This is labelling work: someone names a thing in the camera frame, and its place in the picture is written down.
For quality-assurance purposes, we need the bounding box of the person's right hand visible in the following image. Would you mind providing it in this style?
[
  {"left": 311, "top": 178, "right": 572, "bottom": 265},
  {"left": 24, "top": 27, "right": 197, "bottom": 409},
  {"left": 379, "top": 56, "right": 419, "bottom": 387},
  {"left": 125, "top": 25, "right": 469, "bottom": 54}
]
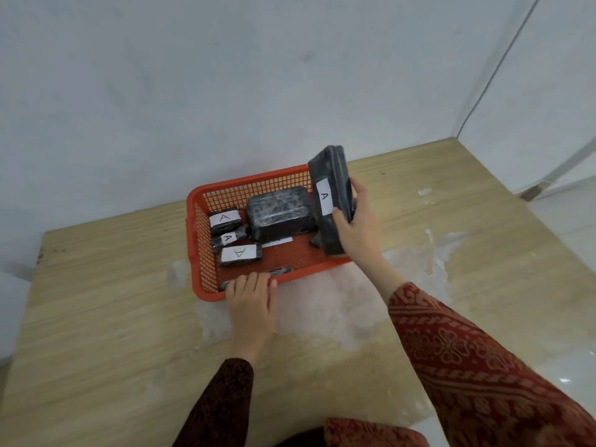
[{"left": 332, "top": 178, "right": 386, "bottom": 276}]

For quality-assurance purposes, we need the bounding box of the person's left hand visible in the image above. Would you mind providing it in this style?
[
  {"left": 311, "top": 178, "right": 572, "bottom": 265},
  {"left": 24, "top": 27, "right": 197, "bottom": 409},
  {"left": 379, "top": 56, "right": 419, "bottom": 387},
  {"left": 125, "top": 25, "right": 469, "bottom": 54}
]
[{"left": 225, "top": 272, "right": 279, "bottom": 364}]

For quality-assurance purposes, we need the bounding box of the orange plastic mesh basket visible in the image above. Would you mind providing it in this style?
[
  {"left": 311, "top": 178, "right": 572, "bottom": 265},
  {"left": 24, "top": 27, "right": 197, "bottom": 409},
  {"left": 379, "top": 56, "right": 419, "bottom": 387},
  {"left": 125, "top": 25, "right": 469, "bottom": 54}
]
[{"left": 186, "top": 164, "right": 354, "bottom": 303}]

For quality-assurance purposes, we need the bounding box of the person's left forearm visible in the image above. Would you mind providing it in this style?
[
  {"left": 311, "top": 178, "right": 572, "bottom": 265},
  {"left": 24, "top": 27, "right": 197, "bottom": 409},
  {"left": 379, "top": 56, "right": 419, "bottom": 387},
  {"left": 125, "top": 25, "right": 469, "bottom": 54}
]
[{"left": 173, "top": 342, "right": 256, "bottom": 447}]

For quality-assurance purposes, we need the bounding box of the person's right forearm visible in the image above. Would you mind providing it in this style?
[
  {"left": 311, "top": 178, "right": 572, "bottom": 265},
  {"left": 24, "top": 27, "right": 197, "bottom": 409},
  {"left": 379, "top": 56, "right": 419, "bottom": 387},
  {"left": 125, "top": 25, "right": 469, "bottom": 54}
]
[{"left": 367, "top": 257, "right": 596, "bottom": 447}]

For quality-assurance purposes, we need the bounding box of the thin black wrapped item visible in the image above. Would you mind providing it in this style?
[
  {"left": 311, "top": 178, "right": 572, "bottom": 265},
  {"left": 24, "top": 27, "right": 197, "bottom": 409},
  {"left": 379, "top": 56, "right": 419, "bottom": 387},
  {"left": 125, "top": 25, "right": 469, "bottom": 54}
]
[{"left": 219, "top": 266, "right": 293, "bottom": 292}]

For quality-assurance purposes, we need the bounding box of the small black labelled package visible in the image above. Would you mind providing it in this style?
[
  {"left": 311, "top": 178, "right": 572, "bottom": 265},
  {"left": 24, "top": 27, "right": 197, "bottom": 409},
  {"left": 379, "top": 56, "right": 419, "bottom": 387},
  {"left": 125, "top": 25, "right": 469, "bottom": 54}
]
[
  {"left": 217, "top": 243, "right": 263, "bottom": 267},
  {"left": 208, "top": 207, "right": 243, "bottom": 237},
  {"left": 211, "top": 226, "right": 250, "bottom": 250}
]

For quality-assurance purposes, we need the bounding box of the large black wrapped block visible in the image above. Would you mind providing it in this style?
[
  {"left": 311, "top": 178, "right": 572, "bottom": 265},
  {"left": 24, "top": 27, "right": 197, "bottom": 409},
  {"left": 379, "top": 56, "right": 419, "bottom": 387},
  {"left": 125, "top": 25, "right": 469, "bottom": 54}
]
[{"left": 245, "top": 185, "right": 318, "bottom": 244}]

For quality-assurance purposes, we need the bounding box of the person's red patterned clothing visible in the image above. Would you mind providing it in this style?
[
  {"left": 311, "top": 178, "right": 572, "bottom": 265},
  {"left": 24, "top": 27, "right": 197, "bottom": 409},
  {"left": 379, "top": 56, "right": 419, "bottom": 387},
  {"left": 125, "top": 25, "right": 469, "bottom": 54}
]
[{"left": 275, "top": 417, "right": 430, "bottom": 447}]

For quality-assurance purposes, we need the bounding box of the metal furniture leg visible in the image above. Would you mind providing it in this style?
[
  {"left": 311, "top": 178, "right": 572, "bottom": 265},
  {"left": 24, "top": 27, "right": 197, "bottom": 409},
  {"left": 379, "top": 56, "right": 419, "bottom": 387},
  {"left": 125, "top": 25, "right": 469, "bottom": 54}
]
[{"left": 519, "top": 136, "right": 596, "bottom": 202}]

